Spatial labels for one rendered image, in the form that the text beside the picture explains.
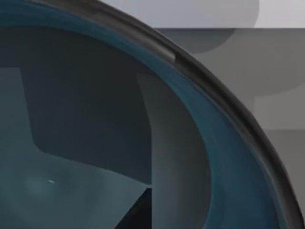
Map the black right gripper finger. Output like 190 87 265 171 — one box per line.
115 187 153 229

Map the dark blue bowl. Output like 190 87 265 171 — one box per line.
0 0 305 229

